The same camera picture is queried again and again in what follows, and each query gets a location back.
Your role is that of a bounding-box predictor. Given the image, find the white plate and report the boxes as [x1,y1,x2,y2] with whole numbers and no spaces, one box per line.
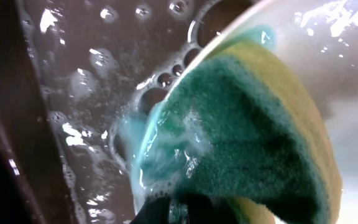
[172,1,358,223]

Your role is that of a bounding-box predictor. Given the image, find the dark brown serving tray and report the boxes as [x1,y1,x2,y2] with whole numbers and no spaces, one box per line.
[0,0,252,223]

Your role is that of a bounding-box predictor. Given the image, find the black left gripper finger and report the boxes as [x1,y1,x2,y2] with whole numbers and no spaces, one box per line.
[130,197,170,224]

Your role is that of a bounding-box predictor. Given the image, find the green yellow sponge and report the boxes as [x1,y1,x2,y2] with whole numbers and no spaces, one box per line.
[121,40,342,223]

